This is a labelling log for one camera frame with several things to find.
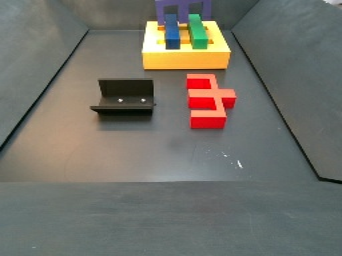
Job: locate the yellow slotted board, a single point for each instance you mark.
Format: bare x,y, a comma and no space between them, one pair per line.
159,58

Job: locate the green long bar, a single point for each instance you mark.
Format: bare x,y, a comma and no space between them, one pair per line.
197,35

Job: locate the blue long bar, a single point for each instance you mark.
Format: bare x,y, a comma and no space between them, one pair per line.
171,35

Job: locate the black angle bracket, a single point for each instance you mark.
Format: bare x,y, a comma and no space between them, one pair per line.
125,96

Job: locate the purple E-shaped block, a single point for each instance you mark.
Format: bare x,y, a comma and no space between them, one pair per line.
183,9

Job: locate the red E-shaped block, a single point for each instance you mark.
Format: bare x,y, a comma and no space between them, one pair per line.
208,101

